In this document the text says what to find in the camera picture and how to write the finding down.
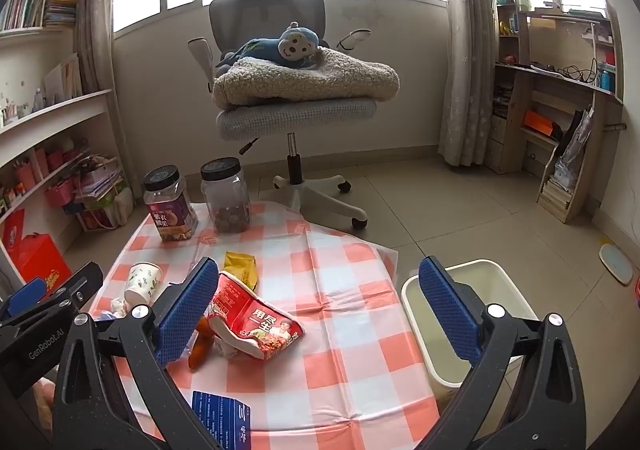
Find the yellow snack packet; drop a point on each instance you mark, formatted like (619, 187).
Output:
(242, 267)

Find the pile of colourful papers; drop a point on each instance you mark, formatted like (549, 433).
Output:
(100, 177)

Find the pink storage basket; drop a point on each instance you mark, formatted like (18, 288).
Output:
(60, 194)

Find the purple label nut jar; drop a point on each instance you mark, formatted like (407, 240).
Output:
(170, 220)

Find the silver plastic bag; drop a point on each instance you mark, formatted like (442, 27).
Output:
(575, 149)

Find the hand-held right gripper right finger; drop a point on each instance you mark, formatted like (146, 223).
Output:
(450, 312)

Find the beige fleece blanket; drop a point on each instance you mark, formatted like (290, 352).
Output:
(310, 77)

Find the orange white checkered tablecloth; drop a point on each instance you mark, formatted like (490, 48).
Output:
(340, 280)

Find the orange flat box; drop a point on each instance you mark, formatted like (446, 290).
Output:
(539, 123)

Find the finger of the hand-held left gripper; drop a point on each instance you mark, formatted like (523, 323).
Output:
(80, 282)
(25, 294)

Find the light blue bathroom scale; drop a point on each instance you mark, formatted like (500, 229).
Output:
(616, 264)

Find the wooden desk with shelves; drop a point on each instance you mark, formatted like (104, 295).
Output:
(550, 79)

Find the orange sausage wrapper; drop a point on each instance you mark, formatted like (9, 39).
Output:
(202, 345)

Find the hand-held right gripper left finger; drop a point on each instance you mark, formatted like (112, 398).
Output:
(185, 312)

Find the crumpled white wrapper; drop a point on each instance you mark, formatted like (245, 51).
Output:
(114, 310)

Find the red instant noodle bowl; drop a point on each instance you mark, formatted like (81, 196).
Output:
(250, 320)

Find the clear jar with black lid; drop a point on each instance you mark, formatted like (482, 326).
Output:
(225, 200)

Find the blue cardboard box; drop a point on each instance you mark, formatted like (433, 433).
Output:
(220, 417)

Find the white bookshelf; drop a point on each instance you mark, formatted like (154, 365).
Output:
(60, 112)

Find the white paper cup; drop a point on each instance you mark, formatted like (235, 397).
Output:
(142, 282)

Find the grey lace curtain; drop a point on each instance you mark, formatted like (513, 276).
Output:
(470, 54)

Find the red gift bag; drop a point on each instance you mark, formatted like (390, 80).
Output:
(35, 262)

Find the blue bottle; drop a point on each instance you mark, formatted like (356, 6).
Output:
(606, 79)

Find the blue monkey plush toy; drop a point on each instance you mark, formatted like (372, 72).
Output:
(295, 47)

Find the grey office chair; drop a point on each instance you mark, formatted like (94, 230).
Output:
(295, 112)

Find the white plastic bin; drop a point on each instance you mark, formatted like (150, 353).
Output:
(487, 280)

